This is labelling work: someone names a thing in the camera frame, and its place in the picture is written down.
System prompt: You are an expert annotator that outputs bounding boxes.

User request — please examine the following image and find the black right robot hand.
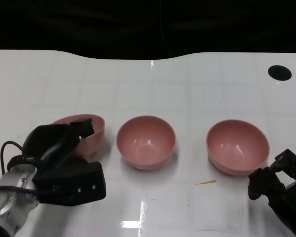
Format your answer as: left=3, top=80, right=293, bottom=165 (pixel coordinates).
left=248, top=149, right=296, bottom=235

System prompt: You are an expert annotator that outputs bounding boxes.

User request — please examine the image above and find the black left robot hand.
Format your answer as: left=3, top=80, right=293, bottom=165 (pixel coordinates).
left=22, top=118, right=95, bottom=171

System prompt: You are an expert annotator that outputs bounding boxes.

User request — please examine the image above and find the pink plastic bowl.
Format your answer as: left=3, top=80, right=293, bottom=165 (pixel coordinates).
left=206, top=119, right=270, bottom=176
left=116, top=115, right=177, bottom=171
left=50, top=114, right=106, bottom=158

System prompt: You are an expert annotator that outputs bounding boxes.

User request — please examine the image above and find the black backdrop curtain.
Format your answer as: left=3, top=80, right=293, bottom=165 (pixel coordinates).
left=0, top=0, right=296, bottom=60

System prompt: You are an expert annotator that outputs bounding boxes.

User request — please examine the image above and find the black round table grommet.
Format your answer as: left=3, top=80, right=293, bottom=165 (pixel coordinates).
left=267, top=65, right=293, bottom=81

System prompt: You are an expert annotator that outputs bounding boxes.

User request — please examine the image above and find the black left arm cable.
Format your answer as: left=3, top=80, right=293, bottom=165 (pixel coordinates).
left=0, top=141, right=39, bottom=198

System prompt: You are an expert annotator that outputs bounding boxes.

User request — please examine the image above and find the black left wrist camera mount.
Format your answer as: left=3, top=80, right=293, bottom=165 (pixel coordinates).
left=33, top=161, right=107, bottom=207

